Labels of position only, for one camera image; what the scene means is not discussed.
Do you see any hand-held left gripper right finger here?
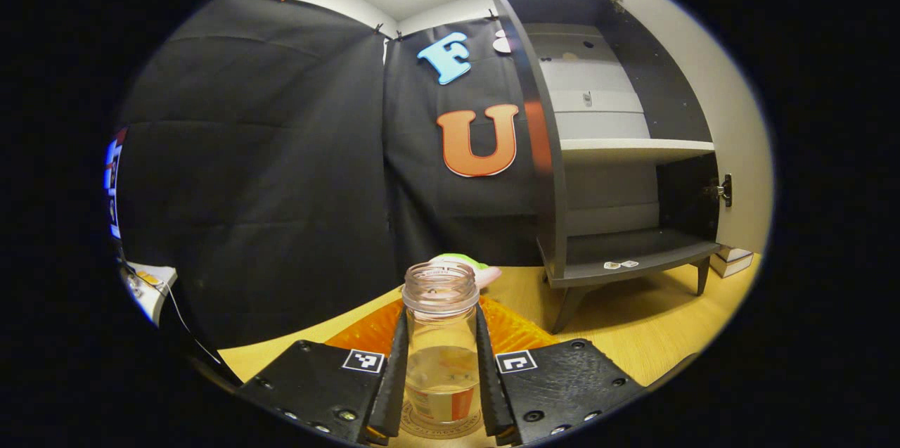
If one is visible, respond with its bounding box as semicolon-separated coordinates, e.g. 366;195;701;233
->
475;295;648;447

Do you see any white side desk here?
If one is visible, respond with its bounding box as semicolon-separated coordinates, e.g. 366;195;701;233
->
122;261;177;326

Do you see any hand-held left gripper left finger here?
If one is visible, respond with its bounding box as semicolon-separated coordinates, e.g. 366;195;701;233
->
236;297;410;444

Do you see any round brown coaster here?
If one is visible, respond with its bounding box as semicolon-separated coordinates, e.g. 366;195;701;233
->
399;402;486;441

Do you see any computer monitor screen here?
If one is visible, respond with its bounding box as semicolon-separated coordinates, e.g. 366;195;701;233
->
104;127;129;242

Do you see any clear plastic bottle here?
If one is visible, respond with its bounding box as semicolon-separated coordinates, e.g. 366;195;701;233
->
401;261;487;438

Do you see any grey cabinet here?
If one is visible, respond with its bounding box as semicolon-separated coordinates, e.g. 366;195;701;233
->
482;0;724;335

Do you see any white cabinet shelf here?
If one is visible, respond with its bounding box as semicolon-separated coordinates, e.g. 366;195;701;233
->
559;138;716;167

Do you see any pink white plush toy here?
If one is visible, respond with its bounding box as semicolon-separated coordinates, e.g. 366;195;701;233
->
429;253;504;291

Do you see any black backdrop cloth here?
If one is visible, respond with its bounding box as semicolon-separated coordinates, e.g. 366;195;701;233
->
116;0;563;352

